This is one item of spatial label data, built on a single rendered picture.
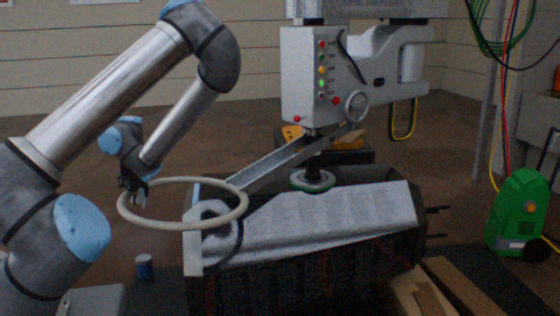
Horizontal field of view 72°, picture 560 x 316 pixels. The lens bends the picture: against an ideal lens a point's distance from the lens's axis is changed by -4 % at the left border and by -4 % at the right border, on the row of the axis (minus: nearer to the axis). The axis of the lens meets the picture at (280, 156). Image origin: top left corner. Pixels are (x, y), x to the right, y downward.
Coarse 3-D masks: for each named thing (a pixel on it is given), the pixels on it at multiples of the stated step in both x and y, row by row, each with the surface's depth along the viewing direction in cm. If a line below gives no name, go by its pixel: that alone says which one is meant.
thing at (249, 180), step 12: (324, 132) 196; (336, 132) 185; (348, 132) 190; (288, 144) 184; (300, 144) 188; (312, 144) 178; (324, 144) 182; (276, 156) 181; (288, 156) 183; (300, 156) 175; (252, 168) 175; (264, 168) 178; (276, 168) 168; (288, 168) 173; (228, 180) 169; (240, 180) 172; (252, 180) 163; (264, 180) 166; (252, 192) 164
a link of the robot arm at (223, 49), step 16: (224, 32) 103; (208, 48) 102; (224, 48) 103; (208, 64) 105; (224, 64) 104; (240, 64) 109; (192, 80) 115; (208, 80) 107; (224, 80) 107; (192, 96) 114; (208, 96) 113; (176, 112) 119; (192, 112) 117; (160, 128) 126; (176, 128) 123; (144, 144) 134; (160, 144) 128; (176, 144) 131; (128, 160) 138; (144, 160) 135; (160, 160) 136; (144, 176) 139
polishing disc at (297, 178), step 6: (294, 174) 195; (300, 174) 195; (324, 174) 194; (330, 174) 194; (294, 180) 188; (300, 180) 188; (306, 180) 188; (312, 180) 187; (318, 180) 188; (324, 180) 187; (330, 180) 187; (300, 186) 184; (306, 186) 182; (312, 186) 182; (318, 186) 182; (324, 186) 183
